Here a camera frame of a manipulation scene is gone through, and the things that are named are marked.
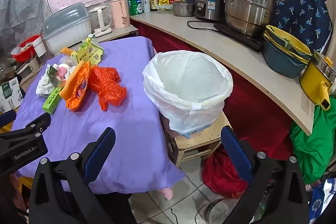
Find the white green cardboard box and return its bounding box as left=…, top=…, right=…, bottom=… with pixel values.
left=0, top=77, right=26, bottom=114

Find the small steel pot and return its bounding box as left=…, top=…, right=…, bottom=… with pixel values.
left=172, top=0, right=196, bottom=17

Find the blue printed bag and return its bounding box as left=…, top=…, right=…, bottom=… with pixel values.
left=308, top=178, right=336, bottom=219

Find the black power cable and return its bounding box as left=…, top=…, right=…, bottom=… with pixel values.
left=187, top=20, right=216, bottom=30

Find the white tissue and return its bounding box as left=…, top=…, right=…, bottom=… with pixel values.
left=35, top=74, right=57, bottom=97

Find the yellow colander stack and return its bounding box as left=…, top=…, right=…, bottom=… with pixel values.
left=264, top=25, right=313, bottom=64

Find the green plastic bag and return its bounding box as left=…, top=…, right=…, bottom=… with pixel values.
left=290, top=103, right=336, bottom=185

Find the pink white paper cup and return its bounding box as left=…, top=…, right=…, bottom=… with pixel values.
left=56, top=63, right=71, bottom=81

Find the steel rice cooker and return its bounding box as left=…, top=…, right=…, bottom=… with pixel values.
left=194, top=0, right=227, bottom=22

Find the red plastic basin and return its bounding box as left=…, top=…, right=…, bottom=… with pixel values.
left=11, top=35, right=42, bottom=62

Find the yellow green food package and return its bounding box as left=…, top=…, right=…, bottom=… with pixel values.
left=71, top=38, right=104, bottom=65

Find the white dish box blue lid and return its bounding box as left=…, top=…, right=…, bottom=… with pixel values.
left=42, top=3, right=92, bottom=55

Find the green white can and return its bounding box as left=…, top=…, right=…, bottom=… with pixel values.
left=127, top=0, right=144, bottom=16

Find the purple cloth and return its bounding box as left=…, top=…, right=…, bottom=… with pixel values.
left=12, top=36, right=188, bottom=194

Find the glass kettle white handle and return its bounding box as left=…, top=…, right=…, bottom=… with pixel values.
left=88, top=6, right=112, bottom=38

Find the blue plastic basin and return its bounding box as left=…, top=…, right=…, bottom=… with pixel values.
left=263, top=38, right=310, bottom=79

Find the navy printed cloth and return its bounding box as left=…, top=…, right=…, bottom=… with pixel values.
left=176, top=0, right=328, bottom=52

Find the bin with white plastic liner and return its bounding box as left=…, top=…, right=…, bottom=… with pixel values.
left=142, top=49, right=234, bottom=138

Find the grey plastic sheet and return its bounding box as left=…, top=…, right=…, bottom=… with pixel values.
left=0, top=0, right=53, bottom=51

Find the large steel steamer pot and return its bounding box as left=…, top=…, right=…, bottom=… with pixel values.
left=218, top=0, right=286, bottom=38

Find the orange printed plastic bag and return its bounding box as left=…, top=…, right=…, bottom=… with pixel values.
left=60, top=61, right=91, bottom=112

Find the black induction cooker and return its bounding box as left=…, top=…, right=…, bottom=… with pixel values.
left=213, top=22, right=265, bottom=52

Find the small green torn packet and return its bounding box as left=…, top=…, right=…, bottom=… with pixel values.
left=46, top=64, right=59, bottom=83

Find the clear plastic wrapper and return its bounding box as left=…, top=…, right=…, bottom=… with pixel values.
left=56, top=54, right=78, bottom=67

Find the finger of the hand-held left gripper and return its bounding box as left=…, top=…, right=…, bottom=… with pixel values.
left=25, top=112, right=52, bottom=138
left=0, top=110, right=17, bottom=129

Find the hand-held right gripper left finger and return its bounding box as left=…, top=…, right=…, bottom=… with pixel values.
left=29, top=127, right=117, bottom=224

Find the yellow electric pot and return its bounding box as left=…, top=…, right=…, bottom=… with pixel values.
left=299, top=49, right=336, bottom=111

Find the wooden stool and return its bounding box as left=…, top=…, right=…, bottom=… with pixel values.
left=165, top=111, right=231, bottom=168

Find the dark red curtain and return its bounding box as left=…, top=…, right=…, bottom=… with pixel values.
left=130, top=19, right=297, bottom=161

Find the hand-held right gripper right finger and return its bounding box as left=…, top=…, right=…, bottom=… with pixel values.
left=220, top=126, right=309, bottom=224

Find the white plastic cup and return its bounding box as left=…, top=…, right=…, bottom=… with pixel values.
left=32, top=36, right=46, bottom=58

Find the pink electric kettle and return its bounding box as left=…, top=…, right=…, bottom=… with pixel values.
left=110, top=0, right=131, bottom=29

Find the red bag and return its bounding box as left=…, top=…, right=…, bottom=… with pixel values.
left=202, top=147, right=250, bottom=199

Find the red-orange plastic bag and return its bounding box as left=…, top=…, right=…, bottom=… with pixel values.
left=89, top=65, right=128, bottom=111

